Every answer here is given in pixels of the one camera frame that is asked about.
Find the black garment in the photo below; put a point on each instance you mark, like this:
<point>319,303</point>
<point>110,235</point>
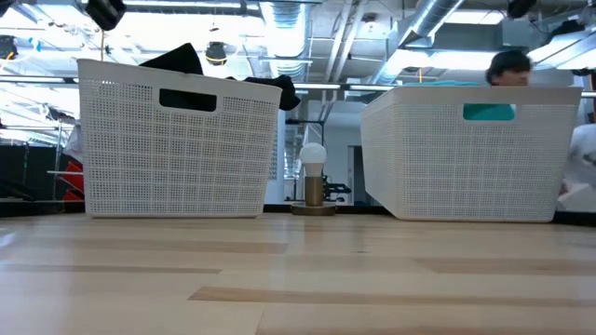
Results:
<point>284,93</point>
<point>179,60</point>

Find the teal garment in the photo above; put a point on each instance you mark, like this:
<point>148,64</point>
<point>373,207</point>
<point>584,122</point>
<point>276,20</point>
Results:
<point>489,112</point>

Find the white bulb brass lamp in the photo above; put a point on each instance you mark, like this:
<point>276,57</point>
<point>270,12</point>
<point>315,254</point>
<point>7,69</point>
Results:
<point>313,158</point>

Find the black background equipment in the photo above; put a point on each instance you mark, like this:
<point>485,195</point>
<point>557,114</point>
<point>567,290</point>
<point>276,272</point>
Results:
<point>335,188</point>

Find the white mesh laundry basket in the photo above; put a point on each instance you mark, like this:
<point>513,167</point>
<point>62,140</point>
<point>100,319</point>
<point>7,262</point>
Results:
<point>177,163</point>
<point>465,177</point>

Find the black ceiling dome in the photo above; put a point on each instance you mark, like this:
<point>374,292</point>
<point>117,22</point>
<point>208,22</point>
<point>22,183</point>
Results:
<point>216,53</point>

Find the red storage bin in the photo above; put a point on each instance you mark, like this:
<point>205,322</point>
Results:
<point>74,181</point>

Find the person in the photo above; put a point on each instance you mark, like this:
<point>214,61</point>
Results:
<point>507,65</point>

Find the black overhead device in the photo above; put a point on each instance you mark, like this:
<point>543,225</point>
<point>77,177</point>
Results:
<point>519,7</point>
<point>106,11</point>

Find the silver ventilation duct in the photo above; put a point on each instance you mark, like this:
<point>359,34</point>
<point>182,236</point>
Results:
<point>433,18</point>
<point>284,28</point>

